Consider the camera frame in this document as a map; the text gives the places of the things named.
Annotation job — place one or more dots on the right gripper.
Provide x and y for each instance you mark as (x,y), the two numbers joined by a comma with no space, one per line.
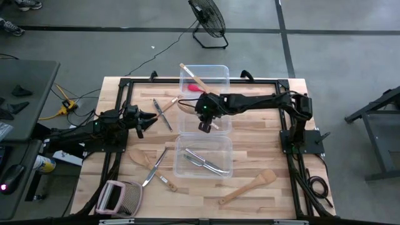
(209,107)

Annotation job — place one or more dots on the dark grey desk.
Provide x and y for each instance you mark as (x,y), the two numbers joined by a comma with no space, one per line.
(18,207)

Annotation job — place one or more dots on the stainless steel table knife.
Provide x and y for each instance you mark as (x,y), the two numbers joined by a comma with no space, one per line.
(153,170)
(192,160)
(195,154)
(164,117)

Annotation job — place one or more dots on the clear plastic bag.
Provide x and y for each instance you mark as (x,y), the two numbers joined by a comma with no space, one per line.
(4,129)

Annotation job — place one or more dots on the white paper booklet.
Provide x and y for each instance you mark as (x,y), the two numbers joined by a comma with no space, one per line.
(67,157)

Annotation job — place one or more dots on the black diagonal desk bar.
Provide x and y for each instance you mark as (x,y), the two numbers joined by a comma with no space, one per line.
(39,131)

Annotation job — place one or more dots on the black computer mouse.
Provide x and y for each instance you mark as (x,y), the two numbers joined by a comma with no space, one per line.
(12,178)

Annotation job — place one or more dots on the clear plastic storage bin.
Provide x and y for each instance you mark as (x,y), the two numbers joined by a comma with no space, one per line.
(225,147)
(218,75)
(223,124)

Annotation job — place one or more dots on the black table clamp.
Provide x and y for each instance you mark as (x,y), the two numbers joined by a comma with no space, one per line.
(247,75)
(153,75)

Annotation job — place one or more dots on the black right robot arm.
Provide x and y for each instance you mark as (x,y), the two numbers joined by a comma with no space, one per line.
(256,101)

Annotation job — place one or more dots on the black floor fan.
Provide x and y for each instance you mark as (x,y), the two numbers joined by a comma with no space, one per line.
(207,15)

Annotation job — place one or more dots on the white and yellow can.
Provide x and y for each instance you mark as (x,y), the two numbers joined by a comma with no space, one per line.
(45,164)

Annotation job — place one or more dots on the black metal stand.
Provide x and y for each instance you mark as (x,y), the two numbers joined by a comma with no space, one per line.
(375,134)

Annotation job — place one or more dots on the spare black gripper finger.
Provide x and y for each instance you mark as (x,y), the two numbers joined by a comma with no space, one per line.
(20,91)
(4,115)
(17,107)

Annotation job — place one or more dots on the red silicone spatula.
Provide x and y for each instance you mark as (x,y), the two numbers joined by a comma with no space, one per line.
(194,88)

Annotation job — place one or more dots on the grey side table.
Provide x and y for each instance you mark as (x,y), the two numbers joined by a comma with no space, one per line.
(31,75)

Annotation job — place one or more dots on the person's shoe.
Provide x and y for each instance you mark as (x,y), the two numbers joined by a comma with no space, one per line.
(29,4)
(12,28)

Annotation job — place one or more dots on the black aluminium table frame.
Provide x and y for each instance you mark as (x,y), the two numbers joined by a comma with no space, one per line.
(150,82)

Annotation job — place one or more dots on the wooden spoon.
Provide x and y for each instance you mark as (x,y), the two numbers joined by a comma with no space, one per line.
(265,178)
(186,107)
(139,157)

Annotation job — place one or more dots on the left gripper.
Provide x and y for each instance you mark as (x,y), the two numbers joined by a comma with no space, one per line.
(132,114)

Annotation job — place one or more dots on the silver metal bracket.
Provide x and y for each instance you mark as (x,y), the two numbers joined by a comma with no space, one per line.
(117,221)
(290,222)

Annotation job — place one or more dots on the yellow power plug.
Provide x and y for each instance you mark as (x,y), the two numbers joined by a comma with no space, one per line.
(67,107)

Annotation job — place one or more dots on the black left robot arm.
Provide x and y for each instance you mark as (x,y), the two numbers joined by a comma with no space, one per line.
(93,131)

